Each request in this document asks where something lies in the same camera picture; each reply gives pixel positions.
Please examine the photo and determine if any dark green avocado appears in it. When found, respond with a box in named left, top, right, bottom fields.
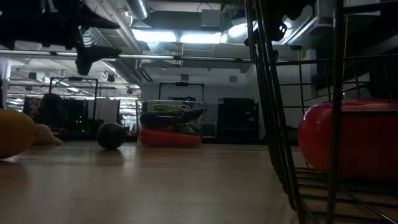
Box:
left=96, top=122, right=127, bottom=150

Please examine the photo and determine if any clear plastic bin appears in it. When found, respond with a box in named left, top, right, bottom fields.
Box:
left=136, top=99, right=206, bottom=148

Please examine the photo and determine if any orange round fruit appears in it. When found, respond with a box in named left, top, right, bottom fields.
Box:
left=0, top=108, right=37, bottom=160

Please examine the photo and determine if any light green gourd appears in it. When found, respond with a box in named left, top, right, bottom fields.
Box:
left=152, top=104, right=187, bottom=113

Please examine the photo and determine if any silver horizontal pipe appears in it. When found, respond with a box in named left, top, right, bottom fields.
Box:
left=0, top=50, right=253, bottom=62

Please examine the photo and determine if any white garlic bulb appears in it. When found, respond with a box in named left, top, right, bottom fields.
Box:
left=32, top=123, right=64, bottom=146

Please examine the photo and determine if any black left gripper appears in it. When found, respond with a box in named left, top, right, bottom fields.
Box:
left=0, top=0, right=122, bottom=76

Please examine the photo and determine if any black background rig frame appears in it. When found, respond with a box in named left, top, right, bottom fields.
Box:
left=49, top=77, right=99, bottom=124
left=159, top=82, right=205, bottom=102

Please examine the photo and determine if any gold wire basket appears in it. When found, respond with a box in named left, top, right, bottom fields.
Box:
left=244, top=0, right=398, bottom=224

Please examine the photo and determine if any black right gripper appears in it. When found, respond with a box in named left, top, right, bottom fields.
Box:
left=267, top=0, right=318, bottom=43

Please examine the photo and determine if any red tomato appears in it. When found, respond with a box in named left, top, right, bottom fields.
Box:
left=297, top=98, right=398, bottom=181

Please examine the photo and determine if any ceiling light panel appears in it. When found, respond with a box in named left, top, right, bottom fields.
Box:
left=132, top=29, right=178, bottom=43
left=226, top=23, right=250, bottom=40
left=179, top=30, right=223, bottom=44

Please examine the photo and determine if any black background cabinet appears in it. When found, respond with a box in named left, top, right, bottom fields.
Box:
left=217, top=98, right=259, bottom=141

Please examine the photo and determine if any white background panel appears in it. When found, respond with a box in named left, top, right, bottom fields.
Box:
left=88, top=98, right=121, bottom=124

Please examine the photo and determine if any silver ventilation duct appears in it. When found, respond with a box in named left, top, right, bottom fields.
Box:
left=126, top=0, right=150, bottom=21

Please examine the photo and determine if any grey ceiling box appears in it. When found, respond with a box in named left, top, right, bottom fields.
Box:
left=200, top=9, right=221, bottom=29

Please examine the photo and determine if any person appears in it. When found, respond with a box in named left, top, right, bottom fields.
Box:
left=39, top=93, right=65, bottom=127

